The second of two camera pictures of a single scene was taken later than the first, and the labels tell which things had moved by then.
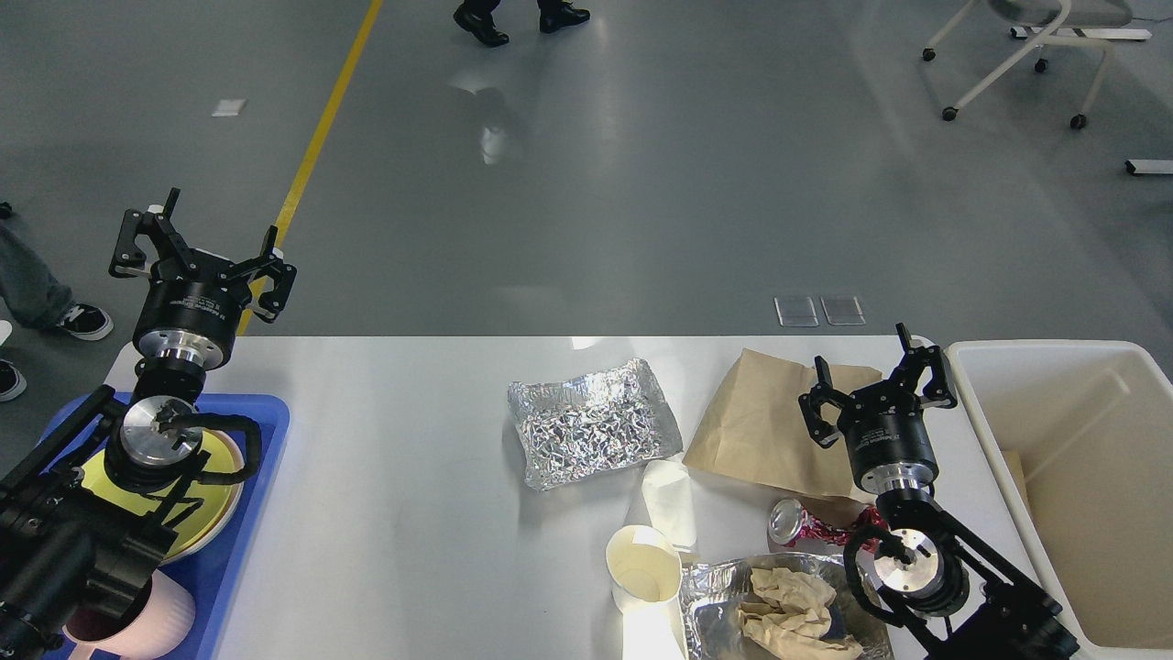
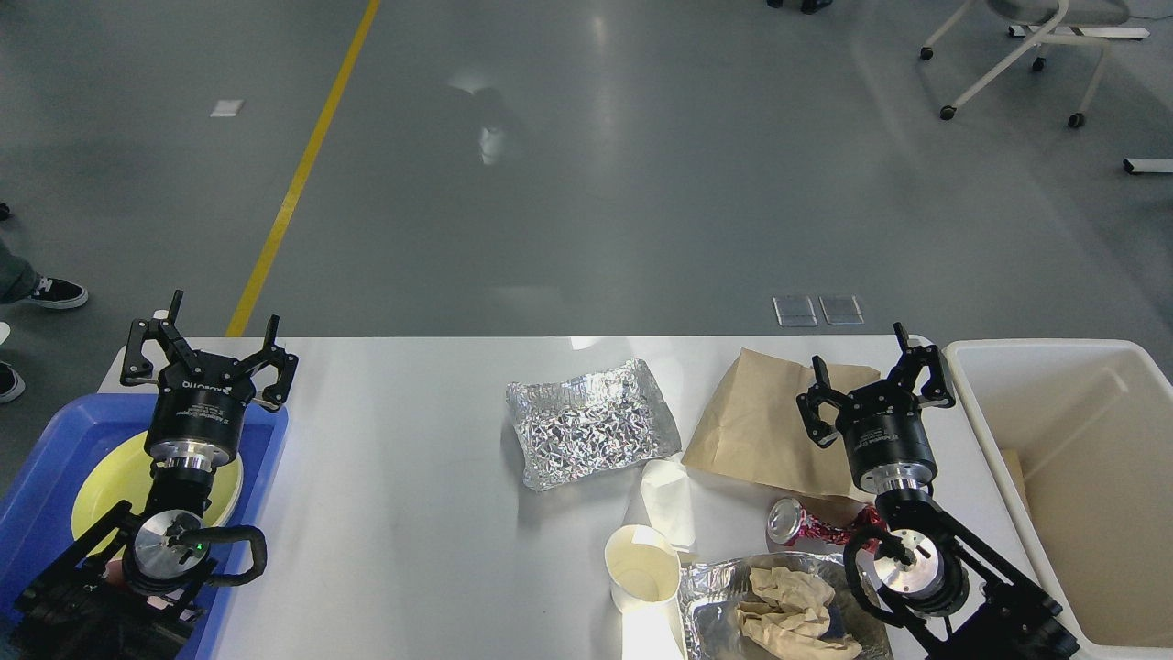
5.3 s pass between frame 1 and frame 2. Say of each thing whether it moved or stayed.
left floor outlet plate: stayed
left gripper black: moved
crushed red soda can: stayed
